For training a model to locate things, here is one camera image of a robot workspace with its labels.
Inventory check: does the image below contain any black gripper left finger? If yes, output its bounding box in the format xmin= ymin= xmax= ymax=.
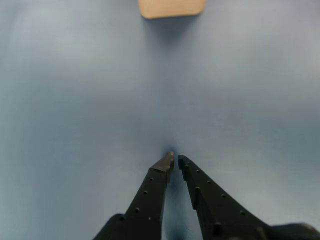
xmin=93 ymin=150 xmax=176 ymax=240

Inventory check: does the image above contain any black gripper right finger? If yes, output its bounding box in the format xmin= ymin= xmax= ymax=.
xmin=177 ymin=154 xmax=273 ymax=240

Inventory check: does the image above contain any square metal box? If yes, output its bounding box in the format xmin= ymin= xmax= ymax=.
xmin=137 ymin=0 xmax=207 ymax=20

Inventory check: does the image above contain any grey table mat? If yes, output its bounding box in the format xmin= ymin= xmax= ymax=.
xmin=0 ymin=0 xmax=320 ymax=240

